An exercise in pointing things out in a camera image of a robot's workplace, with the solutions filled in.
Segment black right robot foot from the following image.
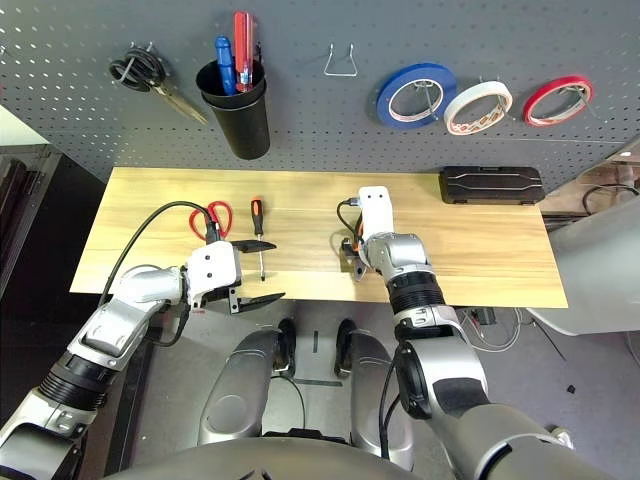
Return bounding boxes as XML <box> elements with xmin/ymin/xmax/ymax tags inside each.
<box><xmin>333</xmin><ymin>318</ymin><xmax>357</xmax><ymax>377</ymax></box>

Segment white sneaker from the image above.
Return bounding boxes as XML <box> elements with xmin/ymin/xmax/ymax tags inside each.
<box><xmin>547</xmin><ymin>424</ymin><xmax>574</xmax><ymax>449</ymax></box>

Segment black handled scissors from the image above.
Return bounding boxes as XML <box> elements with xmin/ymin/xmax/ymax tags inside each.
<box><xmin>108</xmin><ymin>44</ymin><xmax>209</xmax><ymax>126</ymax></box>

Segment black plastic tool case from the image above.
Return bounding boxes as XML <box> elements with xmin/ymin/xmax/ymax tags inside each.
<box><xmin>438</xmin><ymin>165</ymin><xmax>544</xmax><ymax>206</ymax></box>

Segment white cable bundle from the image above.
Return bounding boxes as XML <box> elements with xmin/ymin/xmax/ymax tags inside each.
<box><xmin>457</xmin><ymin>307</ymin><xmax>524</xmax><ymax>354</ymax></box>

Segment grey perforated pegboard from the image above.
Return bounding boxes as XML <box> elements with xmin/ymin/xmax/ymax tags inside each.
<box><xmin>0</xmin><ymin>0</ymin><xmax>640</xmax><ymax>194</ymax></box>

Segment orange black screwdriver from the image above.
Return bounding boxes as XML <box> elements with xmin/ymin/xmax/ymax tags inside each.
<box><xmin>249</xmin><ymin>197</ymin><xmax>267</xmax><ymax>283</ymax></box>

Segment blue tape roll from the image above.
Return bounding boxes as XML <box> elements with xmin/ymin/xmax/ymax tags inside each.
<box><xmin>375</xmin><ymin>62</ymin><xmax>458</xmax><ymax>129</ymax></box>

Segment red tape roll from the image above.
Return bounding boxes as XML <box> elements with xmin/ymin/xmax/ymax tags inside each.
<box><xmin>522</xmin><ymin>74</ymin><xmax>595</xmax><ymax>128</ymax></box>

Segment grey robot torso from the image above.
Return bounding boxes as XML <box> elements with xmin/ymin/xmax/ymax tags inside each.
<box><xmin>104</xmin><ymin>434</ymin><xmax>451</xmax><ymax>480</ymax></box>

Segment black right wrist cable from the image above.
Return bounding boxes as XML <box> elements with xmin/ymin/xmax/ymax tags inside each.
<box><xmin>336</xmin><ymin>198</ymin><xmax>364</xmax><ymax>236</ymax></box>

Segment black left robot foot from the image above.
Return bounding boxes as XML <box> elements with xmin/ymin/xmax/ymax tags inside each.
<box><xmin>273</xmin><ymin>318</ymin><xmax>297</xmax><ymax>374</ymax></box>

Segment silver wire peg hook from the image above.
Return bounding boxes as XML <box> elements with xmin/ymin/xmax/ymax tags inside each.
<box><xmin>564</xmin><ymin>82</ymin><xmax>609</xmax><ymax>124</ymax></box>
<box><xmin>414</xmin><ymin>78</ymin><xmax>441</xmax><ymax>121</ymax></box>
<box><xmin>477</xmin><ymin>74</ymin><xmax>507</xmax><ymax>119</ymax></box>

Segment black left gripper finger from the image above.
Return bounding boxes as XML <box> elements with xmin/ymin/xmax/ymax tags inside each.
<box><xmin>231</xmin><ymin>239</ymin><xmax>278</xmax><ymax>254</ymax></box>
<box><xmin>238</xmin><ymin>292</ymin><xmax>287</xmax><ymax>315</ymax></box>

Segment black robot foot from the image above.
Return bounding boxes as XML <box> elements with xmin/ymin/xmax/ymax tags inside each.
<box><xmin>273</xmin><ymin>318</ymin><xmax>297</xmax><ymax>374</ymax></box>
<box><xmin>333</xmin><ymin>318</ymin><xmax>357</xmax><ymax>377</ymax></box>

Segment red handled tool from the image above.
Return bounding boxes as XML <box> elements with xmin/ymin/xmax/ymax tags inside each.
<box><xmin>232</xmin><ymin>10</ymin><xmax>256</xmax><ymax>94</ymax></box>

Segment light grey side table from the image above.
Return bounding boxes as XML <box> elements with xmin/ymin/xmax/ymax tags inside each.
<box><xmin>529</xmin><ymin>197</ymin><xmax>640</xmax><ymax>336</ymax></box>

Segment grey left robot leg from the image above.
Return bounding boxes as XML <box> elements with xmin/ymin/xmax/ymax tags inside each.
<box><xmin>198</xmin><ymin>329</ymin><xmax>281</xmax><ymax>446</ymax></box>

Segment blue handled screwdriver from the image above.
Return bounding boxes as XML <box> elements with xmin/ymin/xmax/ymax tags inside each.
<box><xmin>214</xmin><ymin>35</ymin><xmax>239</xmax><ymax>96</ymax></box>

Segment silver wire pliers holder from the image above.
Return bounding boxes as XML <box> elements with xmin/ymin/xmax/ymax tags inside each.
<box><xmin>323</xmin><ymin>43</ymin><xmax>359</xmax><ymax>78</ymax></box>

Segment black looped floor cable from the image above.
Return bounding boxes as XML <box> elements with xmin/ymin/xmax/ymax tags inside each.
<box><xmin>582</xmin><ymin>183</ymin><xmax>640</xmax><ymax>216</ymax></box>

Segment large black equipment case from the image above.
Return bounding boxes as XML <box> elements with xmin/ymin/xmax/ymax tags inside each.
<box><xmin>0</xmin><ymin>152</ymin><xmax>61</xmax><ymax>296</ymax></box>

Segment grey right robot leg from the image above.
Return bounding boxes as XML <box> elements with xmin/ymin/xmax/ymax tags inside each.
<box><xmin>349</xmin><ymin>332</ymin><xmax>416</xmax><ymax>471</ymax></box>

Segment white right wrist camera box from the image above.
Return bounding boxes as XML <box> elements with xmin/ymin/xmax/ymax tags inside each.
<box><xmin>357</xmin><ymin>185</ymin><xmax>396</xmax><ymax>239</ymax></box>

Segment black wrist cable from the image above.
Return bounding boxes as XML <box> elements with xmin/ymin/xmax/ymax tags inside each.
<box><xmin>102</xmin><ymin>200</ymin><xmax>221</xmax><ymax>306</ymax></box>
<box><xmin>336</xmin><ymin>198</ymin><xmax>364</xmax><ymax>236</ymax></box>

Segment white masking tape roll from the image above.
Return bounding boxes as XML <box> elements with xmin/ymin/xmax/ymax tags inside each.
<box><xmin>443</xmin><ymin>80</ymin><xmax>514</xmax><ymax>137</ymax></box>

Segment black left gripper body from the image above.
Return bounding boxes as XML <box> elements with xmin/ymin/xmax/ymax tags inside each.
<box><xmin>191</xmin><ymin>284</ymin><xmax>242</xmax><ymax>315</ymax></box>

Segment grey robot leg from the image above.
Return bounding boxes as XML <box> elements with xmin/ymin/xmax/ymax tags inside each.
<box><xmin>198</xmin><ymin>329</ymin><xmax>281</xmax><ymax>446</ymax></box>
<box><xmin>349</xmin><ymin>332</ymin><xmax>416</xmax><ymax>471</ymax></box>

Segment black plastic cup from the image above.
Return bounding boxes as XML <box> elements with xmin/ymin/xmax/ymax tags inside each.
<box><xmin>195</xmin><ymin>58</ymin><xmax>272</xmax><ymax>161</ymax></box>

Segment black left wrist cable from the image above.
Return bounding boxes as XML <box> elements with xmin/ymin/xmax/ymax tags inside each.
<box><xmin>102</xmin><ymin>200</ymin><xmax>221</xmax><ymax>306</ymax></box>

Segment red handled scissors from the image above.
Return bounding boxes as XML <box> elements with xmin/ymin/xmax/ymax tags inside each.
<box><xmin>188</xmin><ymin>200</ymin><xmax>234</xmax><ymax>241</ymax></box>

